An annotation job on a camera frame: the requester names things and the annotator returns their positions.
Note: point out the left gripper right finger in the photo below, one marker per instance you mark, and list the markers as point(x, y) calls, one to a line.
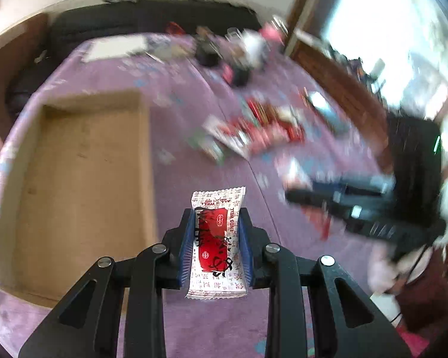
point(316, 309)

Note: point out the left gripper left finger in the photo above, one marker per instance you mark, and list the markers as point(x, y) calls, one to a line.
point(113, 297)

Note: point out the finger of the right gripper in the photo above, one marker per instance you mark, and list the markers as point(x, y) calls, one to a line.
point(376, 185)
point(305, 197)

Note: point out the white red snack packet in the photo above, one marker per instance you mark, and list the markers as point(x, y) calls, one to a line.
point(217, 268)
point(231, 137)

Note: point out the purple floral tablecloth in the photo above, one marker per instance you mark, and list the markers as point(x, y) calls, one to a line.
point(181, 95)

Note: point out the cardboard box tray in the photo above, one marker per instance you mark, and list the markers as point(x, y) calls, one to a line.
point(76, 184)

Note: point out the black pot wooden knob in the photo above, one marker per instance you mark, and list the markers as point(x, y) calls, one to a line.
point(237, 72)
point(206, 49)

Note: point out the white plastic container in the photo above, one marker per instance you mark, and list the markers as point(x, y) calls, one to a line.
point(255, 47)

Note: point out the pink thermos bottle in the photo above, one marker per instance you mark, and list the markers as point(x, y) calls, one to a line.
point(275, 30)

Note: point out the rear black pot wooden knob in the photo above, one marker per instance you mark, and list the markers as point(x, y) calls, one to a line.
point(206, 49)

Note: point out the white paper sheet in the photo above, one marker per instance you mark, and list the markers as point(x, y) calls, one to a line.
point(115, 47)

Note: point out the black sofa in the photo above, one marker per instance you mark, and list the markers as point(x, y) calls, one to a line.
point(73, 27)

